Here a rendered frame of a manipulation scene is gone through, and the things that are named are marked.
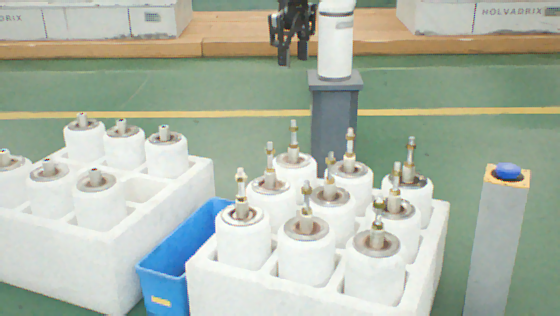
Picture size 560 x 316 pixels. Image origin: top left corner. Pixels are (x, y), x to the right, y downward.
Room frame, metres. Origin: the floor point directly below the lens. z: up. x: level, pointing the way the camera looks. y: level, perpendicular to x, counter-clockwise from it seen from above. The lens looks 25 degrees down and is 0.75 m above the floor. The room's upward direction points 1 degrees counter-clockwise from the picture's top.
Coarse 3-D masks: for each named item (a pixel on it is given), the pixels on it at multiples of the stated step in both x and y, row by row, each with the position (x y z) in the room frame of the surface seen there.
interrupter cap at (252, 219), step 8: (224, 208) 0.85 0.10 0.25; (232, 208) 0.85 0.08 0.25; (256, 208) 0.85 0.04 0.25; (224, 216) 0.83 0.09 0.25; (232, 216) 0.83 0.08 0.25; (248, 216) 0.83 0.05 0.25; (256, 216) 0.82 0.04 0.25; (232, 224) 0.80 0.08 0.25; (240, 224) 0.80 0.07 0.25; (248, 224) 0.80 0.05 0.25
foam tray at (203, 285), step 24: (432, 216) 0.94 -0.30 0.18; (216, 240) 0.87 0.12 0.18; (432, 240) 0.85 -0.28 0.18; (192, 264) 0.79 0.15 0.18; (216, 264) 0.79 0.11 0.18; (264, 264) 0.79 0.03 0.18; (336, 264) 0.82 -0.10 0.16; (408, 264) 0.78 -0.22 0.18; (432, 264) 0.81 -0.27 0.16; (192, 288) 0.79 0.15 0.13; (216, 288) 0.77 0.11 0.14; (240, 288) 0.75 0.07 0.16; (264, 288) 0.73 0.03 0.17; (288, 288) 0.72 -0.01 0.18; (312, 288) 0.72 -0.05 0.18; (336, 288) 0.72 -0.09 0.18; (408, 288) 0.72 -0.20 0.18; (432, 288) 0.85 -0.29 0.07; (192, 312) 0.79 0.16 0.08; (216, 312) 0.77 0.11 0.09; (240, 312) 0.75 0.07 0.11; (264, 312) 0.73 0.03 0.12; (288, 312) 0.72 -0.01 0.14; (312, 312) 0.70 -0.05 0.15; (336, 312) 0.68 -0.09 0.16; (360, 312) 0.67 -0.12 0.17; (384, 312) 0.66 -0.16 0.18; (408, 312) 0.66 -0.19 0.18
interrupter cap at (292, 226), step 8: (296, 216) 0.82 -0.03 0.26; (288, 224) 0.80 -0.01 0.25; (296, 224) 0.80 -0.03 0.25; (320, 224) 0.79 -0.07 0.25; (288, 232) 0.77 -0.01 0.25; (296, 232) 0.77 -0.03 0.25; (304, 232) 0.78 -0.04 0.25; (312, 232) 0.78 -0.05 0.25; (320, 232) 0.77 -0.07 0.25; (296, 240) 0.75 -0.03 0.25; (304, 240) 0.75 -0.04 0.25; (312, 240) 0.75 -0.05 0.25
